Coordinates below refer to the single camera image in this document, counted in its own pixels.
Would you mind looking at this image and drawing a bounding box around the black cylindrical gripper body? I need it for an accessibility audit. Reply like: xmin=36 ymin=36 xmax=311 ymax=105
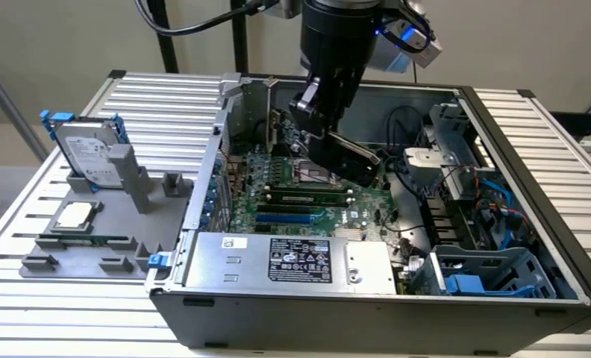
xmin=299 ymin=0 xmax=379 ymax=78

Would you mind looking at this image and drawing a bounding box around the silver metal bracket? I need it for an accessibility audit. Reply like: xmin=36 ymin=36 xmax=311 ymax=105
xmin=402 ymin=146 xmax=450 ymax=180

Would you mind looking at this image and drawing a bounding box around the green motherboard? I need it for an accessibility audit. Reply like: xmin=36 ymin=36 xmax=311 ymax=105
xmin=224 ymin=143 xmax=402 ymax=240

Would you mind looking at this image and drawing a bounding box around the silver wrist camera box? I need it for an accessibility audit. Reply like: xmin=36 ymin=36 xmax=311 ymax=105
xmin=369 ymin=0 xmax=444 ymax=74

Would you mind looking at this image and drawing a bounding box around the black box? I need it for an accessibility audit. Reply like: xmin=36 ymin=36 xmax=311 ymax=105
xmin=547 ymin=110 xmax=591 ymax=138

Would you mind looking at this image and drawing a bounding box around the black open PC case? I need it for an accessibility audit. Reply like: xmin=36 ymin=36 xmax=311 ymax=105
xmin=143 ymin=72 xmax=591 ymax=347

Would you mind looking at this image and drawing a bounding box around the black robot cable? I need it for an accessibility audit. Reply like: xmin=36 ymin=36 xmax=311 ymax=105
xmin=133 ymin=0 xmax=280 ymax=37

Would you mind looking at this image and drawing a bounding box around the blue wire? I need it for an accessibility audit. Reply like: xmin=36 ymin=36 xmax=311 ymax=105
xmin=478 ymin=178 xmax=515 ymax=251

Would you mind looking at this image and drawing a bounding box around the hard disk with blue carrier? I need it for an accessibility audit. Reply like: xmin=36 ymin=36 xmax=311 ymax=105
xmin=38 ymin=110 xmax=131 ymax=186

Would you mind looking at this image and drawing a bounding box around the silver CPU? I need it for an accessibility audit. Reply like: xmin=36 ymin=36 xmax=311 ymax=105
xmin=57 ymin=201 xmax=104 ymax=229

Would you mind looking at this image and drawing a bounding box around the black wire loop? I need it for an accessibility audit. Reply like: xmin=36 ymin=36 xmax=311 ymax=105
xmin=386 ymin=105 xmax=428 ymax=160

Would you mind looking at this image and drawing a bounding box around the grey slanted metal pole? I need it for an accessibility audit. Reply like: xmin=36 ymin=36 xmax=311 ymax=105
xmin=0 ymin=47 xmax=49 ymax=162

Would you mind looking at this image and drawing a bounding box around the green graphics card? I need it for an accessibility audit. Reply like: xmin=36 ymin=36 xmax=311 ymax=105
xmin=264 ymin=76 xmax=311 ymax=158

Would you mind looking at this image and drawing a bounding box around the long black expansion slot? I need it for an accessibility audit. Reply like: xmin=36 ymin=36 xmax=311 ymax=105
xmin=255 ymin=202 xmax=313 ymax=215

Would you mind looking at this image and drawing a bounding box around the metal drive cage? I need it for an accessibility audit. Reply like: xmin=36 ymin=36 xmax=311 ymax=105
xmin=420 ymin=101 xmax=499 ymax=201

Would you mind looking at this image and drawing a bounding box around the grey parts rack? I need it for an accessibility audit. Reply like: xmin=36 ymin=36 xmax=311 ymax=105
xmin=18 ymin=144 xmax=197 ymax=280

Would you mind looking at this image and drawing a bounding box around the green RAM stick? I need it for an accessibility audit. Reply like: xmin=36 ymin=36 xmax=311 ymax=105
xmin=34 ymin=233 xmax=131 ymax=248

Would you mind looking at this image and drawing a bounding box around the black stand post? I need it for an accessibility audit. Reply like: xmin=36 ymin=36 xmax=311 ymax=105
xmin=231 ymin=0 xmax=251 ymax=74
xmin=155 ymin=22 xmax=181 ymax=74

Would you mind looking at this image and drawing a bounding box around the blue expansion slot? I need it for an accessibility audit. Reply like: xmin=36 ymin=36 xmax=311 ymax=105
xmin=253 ymin=211 xmax=312 ymax=224

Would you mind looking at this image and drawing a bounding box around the black RAM stick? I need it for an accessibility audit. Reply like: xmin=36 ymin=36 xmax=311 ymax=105
xmin=267 ymin=186 xmax=352 ymax=206

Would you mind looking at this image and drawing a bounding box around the silver power supply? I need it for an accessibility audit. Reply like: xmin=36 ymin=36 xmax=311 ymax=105
xmin=181 ymin=230 xmax=398 ymax=296

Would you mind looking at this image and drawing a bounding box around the CPU socket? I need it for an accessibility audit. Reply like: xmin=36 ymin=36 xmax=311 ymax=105
xmin=284 ymin=155 xmax=339 ymax=184

